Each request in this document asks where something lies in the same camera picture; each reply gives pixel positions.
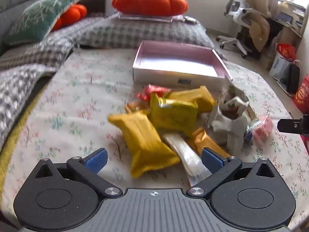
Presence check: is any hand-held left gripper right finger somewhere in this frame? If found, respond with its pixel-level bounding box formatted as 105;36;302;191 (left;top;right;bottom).
186;147;278;197

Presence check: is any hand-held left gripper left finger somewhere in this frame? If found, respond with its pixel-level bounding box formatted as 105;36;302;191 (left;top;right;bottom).
35;148;123;197

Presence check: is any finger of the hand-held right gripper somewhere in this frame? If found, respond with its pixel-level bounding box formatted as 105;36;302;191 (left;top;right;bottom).
277;117;309;137

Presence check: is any gold orange snack packet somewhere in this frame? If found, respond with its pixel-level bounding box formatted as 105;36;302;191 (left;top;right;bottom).
191;127;230;159

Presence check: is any pink snack packet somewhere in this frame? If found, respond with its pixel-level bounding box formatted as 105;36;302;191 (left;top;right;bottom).
252;115;274;146

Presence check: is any clear white snack packet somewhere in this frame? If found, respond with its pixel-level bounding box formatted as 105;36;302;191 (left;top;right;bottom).
162;133;213;188

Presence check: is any white snack bag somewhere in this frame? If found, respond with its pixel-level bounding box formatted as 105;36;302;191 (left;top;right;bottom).
208;82;259;155

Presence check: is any olive yellow snack packet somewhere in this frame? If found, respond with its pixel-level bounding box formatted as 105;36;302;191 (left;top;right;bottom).
150;92;199;138

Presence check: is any small orange snack packet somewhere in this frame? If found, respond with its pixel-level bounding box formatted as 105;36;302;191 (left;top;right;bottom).
125;101;150;113

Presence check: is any red snack packet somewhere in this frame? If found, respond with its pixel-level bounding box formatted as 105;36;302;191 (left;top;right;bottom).
137;84;172;102

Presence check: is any pink white cardboard box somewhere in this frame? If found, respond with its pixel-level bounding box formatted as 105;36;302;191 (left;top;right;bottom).
132;41;233;89

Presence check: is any red printed bag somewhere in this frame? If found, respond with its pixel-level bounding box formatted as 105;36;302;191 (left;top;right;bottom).
293;75;309;114

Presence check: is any black upright device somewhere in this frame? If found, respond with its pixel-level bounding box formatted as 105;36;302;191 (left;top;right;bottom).
287;60;301;93

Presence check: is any floral bed sheet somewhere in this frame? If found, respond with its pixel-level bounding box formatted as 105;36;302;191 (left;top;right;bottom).
0;48;309;232

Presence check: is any white blue shopping bag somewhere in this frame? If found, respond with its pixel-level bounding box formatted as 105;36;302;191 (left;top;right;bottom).
269;51;294;80

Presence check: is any red gift bag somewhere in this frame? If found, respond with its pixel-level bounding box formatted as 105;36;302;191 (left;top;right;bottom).
276;43;297;61

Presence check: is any yellow green mattress cover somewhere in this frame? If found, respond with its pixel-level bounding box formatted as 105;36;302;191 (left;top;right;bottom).
0;84;49;199

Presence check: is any wooden desk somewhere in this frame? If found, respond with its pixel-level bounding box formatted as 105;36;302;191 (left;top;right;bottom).
270;0;307;38

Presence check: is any beige fluffy coat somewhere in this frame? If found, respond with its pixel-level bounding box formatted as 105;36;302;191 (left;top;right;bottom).
246;0;277;52

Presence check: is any tablet screen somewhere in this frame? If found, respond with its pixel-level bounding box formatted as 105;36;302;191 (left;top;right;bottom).
276;12;292;24

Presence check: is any white office chair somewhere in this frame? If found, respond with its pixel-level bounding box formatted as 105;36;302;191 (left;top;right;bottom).
216;0;254;58

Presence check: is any grey checkered quilt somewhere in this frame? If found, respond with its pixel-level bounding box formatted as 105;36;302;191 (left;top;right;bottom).
0;13;227;148

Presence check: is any clear acrylic tray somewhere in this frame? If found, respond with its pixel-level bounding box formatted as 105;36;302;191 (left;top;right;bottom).
118;12;174;23

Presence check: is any small orange pumpkin cushion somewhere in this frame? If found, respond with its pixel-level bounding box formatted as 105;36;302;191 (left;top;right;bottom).
52;4;87;31

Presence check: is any green patterned pillow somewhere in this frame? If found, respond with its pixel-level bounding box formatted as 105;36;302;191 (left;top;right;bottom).
3;0;87;46

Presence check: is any large orange pumpkin cushion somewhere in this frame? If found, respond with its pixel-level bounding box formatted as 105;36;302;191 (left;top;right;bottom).
111;0;189;17

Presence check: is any grey sofa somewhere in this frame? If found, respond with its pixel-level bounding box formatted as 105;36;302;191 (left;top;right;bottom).
0;0;115;54

